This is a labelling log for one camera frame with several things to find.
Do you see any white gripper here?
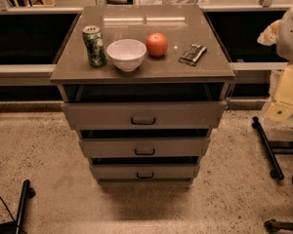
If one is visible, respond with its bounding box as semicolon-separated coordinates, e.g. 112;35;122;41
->
257;19;293;122

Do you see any grey top drawer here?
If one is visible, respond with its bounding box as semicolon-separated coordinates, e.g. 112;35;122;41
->
63;101;226;130

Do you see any grey drawer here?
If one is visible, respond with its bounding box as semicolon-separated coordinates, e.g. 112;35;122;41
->
79;137;209;158
63;101;226;130
90;164;200;179

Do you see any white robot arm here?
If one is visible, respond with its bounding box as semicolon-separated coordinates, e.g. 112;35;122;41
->
257;5;293;122

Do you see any grey drawer cabinet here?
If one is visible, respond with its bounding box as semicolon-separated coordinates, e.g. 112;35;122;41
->
51;5;234;186

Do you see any grey middle drawer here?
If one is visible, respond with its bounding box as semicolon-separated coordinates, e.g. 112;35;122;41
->
79;137;209;158

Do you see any grey bottom drawer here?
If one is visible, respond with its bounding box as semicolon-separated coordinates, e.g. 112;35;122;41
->
90;164;200;179

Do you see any dark snack packet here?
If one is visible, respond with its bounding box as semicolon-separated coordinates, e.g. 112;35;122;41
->
179;44;207;66

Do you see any orange round fruit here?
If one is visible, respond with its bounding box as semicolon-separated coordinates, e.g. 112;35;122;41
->
146;33;168;58

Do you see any black stand leg right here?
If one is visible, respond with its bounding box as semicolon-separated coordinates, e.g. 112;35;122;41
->
252;117;293;180

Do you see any black stand leg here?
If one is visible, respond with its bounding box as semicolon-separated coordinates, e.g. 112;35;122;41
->
252;117;293;180
0;178;37;234

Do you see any white bowl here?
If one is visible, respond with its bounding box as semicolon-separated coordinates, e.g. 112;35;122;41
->
106;39;147;72

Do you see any green soda can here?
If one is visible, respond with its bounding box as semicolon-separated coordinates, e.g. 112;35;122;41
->
82;25;106;68

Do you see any black caster base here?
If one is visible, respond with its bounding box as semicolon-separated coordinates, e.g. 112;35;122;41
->
264;219;293;233

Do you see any black stand leg left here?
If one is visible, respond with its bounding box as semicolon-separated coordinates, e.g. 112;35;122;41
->
0;178;37;234

